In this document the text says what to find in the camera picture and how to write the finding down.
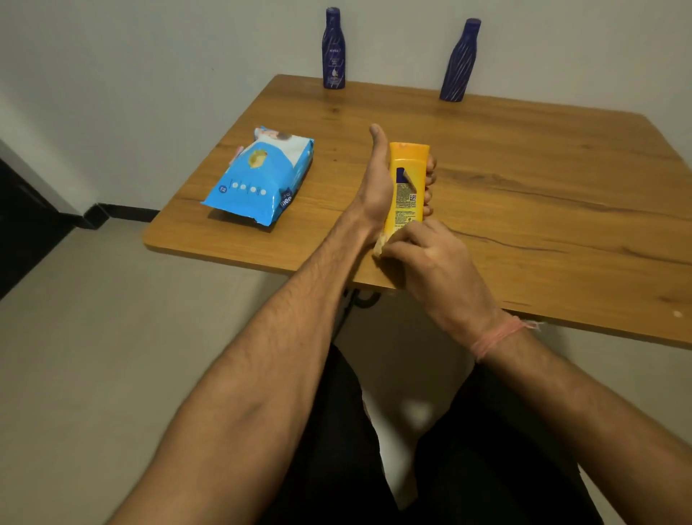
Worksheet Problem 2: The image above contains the person's right hand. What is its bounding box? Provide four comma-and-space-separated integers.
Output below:
381, 219, 513, 348

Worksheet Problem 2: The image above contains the person's left hand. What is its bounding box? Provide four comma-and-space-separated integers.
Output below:
350, 123, 438, 245

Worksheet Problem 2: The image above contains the yellow bottle orange cap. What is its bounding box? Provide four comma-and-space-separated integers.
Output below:
373, 141, 431, 255

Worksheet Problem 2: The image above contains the blue wet wipes pack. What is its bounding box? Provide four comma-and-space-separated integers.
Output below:
200, 126, 316, 227

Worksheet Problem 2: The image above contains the dark blue bottle white print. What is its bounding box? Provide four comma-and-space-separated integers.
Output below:
321, 6, 347, 90

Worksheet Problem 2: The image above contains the dark blue striped bottle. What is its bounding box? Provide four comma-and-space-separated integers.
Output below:
438, 17, 482, 103

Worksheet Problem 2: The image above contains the person's right forearm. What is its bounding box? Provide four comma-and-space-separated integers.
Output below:
478, 324, 692, 525

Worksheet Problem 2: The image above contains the person's left forearm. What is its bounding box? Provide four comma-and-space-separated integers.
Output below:
107, 211, 374, 525

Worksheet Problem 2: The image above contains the pink thread wristband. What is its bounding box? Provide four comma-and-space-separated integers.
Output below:
469, 314, 544, 362

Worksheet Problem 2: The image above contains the wooden table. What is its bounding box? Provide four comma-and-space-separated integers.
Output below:
143, 74, 692, 350

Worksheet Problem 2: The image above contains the black baseboard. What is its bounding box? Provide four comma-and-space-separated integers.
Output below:
62, 203, 161, 231

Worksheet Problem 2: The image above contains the black door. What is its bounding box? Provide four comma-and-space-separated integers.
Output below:
0, 157, 74, 301

